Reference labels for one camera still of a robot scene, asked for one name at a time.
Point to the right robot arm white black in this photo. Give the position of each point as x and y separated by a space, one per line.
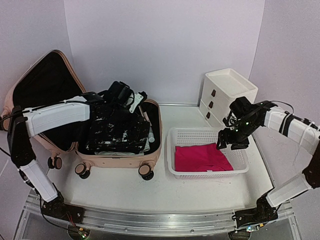
301 131

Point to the small white tube bottle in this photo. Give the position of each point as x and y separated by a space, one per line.
151 137

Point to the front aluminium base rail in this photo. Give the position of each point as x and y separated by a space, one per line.
152 224

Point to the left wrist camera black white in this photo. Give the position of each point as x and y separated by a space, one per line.
120 93

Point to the white three-drawer storage cabinet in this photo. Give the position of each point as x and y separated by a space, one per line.
220 89

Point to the pink wooden comb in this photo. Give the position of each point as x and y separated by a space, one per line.
144 114

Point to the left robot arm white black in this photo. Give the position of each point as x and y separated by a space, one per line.
29 122

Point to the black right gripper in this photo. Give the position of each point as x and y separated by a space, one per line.
225 138

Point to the black white patterned garment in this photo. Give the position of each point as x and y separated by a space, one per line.
117 130

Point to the white perforated plastic basket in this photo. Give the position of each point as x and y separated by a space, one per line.
196 136

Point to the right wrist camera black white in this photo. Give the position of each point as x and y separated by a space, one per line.
238 109

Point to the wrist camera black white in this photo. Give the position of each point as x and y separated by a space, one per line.
120 93
238 109

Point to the pink hard-shell suitcase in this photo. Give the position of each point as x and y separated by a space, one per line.
52 79

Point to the magenta t-shirt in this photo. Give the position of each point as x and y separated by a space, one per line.
200 158

